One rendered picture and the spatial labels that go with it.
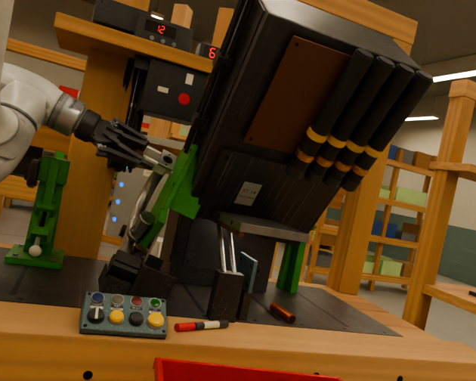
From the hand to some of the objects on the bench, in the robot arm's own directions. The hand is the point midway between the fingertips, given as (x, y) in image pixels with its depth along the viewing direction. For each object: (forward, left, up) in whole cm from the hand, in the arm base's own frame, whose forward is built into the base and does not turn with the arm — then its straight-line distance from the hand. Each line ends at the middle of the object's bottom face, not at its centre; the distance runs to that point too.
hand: (156, 160), depth 109 cm
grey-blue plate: (-17, -23, -32) cm, 43 cm away
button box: (-32, +5, -34) cm, 47 cm away
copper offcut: (-16, -36, -32) cm, 50 cm away
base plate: (-2, -14, -34) cm, 37 cm away
